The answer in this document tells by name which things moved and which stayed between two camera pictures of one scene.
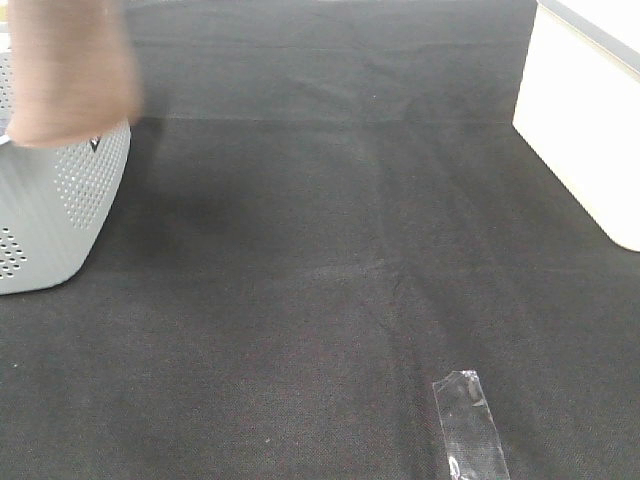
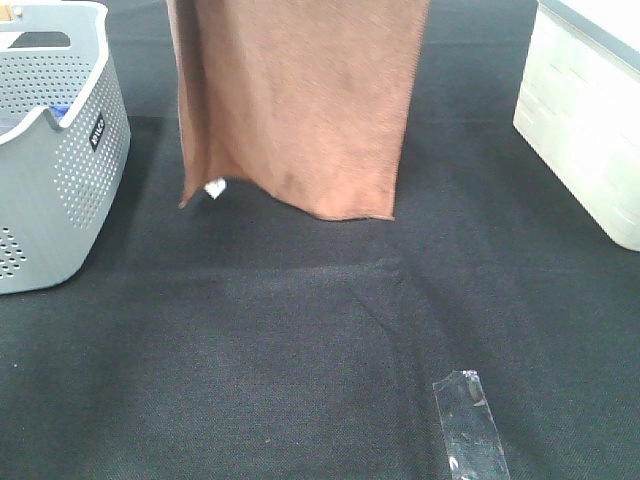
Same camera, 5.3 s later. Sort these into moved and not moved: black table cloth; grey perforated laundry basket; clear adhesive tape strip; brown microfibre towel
Moved: brown microfibre towel
Not moved: clear adhesive tape strip; black table cloth; grey perforated laundry basket
